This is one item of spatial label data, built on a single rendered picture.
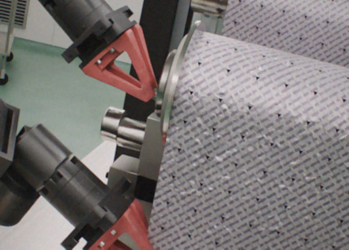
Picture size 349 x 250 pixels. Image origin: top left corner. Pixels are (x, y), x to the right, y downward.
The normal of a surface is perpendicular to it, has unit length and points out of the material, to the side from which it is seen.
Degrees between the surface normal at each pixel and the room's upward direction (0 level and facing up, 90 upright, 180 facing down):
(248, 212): 90
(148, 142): 90
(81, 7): 75
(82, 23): 86
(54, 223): 0
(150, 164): 90
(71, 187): 67
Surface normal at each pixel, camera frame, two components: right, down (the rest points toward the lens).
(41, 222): 0.20, -0.94
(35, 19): -0.22, 0.24
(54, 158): 0.38, -0.41
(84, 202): 0.11, -0.11
